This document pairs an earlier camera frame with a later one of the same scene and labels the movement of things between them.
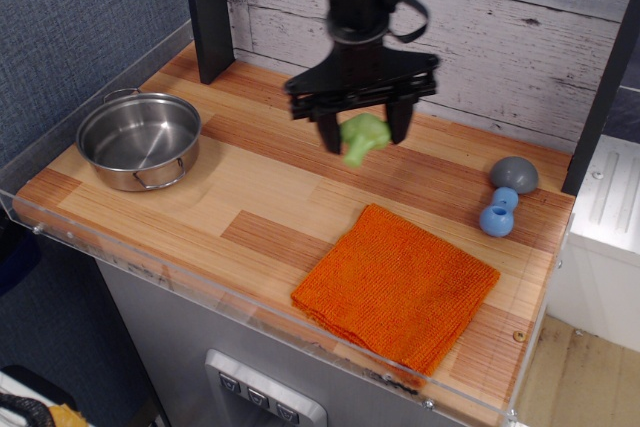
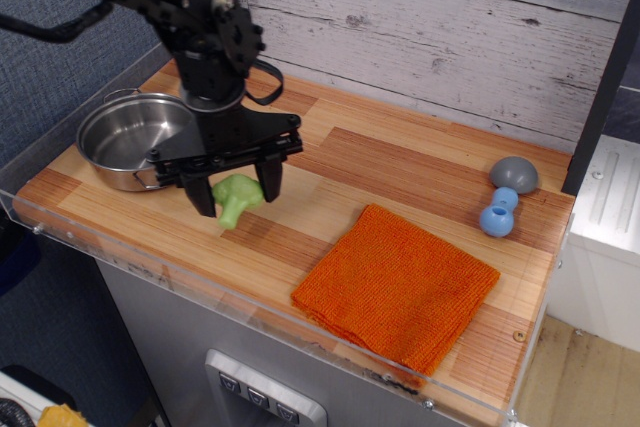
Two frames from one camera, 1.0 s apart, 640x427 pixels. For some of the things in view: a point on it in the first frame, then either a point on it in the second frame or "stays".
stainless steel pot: x=136 y=140 stays
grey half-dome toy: x=516 y=172 stays
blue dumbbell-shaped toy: x=498 y=218 stays
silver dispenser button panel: x=241 y=396 stays
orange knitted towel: x=397 y=286 stays
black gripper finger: x=400 y=113 -> x=270 y=175
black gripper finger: x=330 y=130 -> x=200 y=192
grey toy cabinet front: x=173 y=334 stays
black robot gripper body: x=361 y=74 -> x=226 y=139
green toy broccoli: x=363 y=133 -> x=235 y=192
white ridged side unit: x=597 y=282 stays
